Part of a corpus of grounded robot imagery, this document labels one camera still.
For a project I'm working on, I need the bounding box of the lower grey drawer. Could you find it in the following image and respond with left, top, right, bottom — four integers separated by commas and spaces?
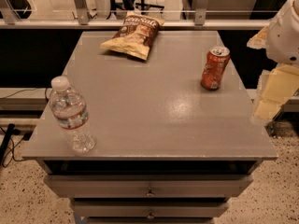
71, 199, 229, 219

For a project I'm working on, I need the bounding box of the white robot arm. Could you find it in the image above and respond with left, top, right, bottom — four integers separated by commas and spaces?
247, 0, 299, 120

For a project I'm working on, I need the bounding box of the upper grey drawer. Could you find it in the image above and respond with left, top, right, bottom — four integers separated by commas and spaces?
44, 175, 253, 198

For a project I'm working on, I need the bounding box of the grey drawer cabinet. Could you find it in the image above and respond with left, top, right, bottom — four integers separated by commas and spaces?
23, 31, 277, 224

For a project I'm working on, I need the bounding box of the black floor cable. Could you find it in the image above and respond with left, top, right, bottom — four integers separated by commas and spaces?
0, 123, 32, 169

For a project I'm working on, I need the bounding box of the grey drawer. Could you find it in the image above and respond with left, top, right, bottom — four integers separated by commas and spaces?
44, 175, 253, 198
71, 199, 229, 219

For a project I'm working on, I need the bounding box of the metal railing with glass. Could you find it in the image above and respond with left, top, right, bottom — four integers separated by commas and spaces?
0, 0, 299, 32

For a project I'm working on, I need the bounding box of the orange soda can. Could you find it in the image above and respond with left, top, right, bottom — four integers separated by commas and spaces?
201, 46, 230, 91

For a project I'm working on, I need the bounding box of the clear plastic water bottle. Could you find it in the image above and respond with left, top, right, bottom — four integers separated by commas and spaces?
50, 76, 96, 155

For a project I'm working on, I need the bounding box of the sea salt chips bag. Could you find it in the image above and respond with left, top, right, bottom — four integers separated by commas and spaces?
100, 11, 164, 61

